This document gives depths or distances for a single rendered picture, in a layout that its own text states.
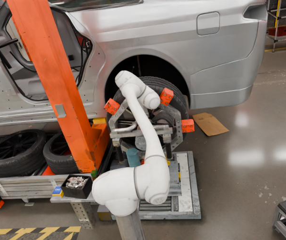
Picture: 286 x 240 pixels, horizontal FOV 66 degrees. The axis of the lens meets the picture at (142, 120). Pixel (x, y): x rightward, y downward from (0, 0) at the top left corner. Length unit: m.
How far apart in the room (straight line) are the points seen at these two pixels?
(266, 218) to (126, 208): 1.51
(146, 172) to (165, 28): 1.24
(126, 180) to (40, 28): 1.02
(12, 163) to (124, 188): 1.89
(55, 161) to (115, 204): 1.46
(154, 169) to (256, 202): 1.54
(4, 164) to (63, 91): 1.31
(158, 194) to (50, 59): 1.06
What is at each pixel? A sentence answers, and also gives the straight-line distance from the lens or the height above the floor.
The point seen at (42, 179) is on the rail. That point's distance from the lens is 2.39.
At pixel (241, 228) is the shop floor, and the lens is 2.14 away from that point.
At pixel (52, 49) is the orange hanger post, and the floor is 1.55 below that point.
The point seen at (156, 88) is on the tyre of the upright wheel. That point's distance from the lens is 1.59.
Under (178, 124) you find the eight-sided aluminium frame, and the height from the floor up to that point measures 0.90.
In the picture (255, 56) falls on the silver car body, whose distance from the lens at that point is 2.05.
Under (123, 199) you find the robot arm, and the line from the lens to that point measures 0.92.
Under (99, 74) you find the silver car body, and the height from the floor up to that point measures 1.20.
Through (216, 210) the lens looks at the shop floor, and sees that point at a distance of 2.21.
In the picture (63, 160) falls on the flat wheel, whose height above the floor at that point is 0.50.
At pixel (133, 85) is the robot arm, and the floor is 1.35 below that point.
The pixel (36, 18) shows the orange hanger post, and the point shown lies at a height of 1.73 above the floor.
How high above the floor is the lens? 1.78
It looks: 31 degrees down
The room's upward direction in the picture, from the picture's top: 11 degrees counter-clockwise
